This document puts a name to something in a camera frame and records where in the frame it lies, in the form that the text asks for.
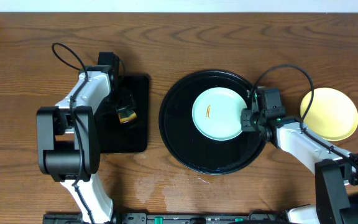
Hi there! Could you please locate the yellow green scrub sponge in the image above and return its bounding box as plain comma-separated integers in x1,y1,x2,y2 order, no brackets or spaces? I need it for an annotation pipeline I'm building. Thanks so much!
118,109,137,124

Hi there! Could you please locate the mint plate front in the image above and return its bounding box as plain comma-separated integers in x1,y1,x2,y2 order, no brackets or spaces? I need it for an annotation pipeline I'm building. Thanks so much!
191,87,247,141

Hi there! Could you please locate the yellow plate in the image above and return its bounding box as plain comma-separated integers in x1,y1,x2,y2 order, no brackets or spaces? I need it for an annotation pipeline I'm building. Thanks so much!
300,88,358,141

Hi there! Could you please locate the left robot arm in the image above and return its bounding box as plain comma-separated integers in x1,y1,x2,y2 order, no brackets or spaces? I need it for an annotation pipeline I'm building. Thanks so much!
36,63,137,223

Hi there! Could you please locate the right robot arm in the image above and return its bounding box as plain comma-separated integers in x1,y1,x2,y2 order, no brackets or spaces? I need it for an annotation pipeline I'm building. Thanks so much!
241,108,358,223

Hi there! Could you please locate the black rectangular tray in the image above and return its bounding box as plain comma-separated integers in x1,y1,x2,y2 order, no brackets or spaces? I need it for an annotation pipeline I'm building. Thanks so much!
95,75,150,153

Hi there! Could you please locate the black round tray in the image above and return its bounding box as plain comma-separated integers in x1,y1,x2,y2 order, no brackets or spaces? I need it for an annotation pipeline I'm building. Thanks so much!
158,70,265,175

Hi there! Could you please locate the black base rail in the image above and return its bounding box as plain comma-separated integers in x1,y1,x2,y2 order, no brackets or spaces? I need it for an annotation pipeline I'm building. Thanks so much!
42,212,288,224

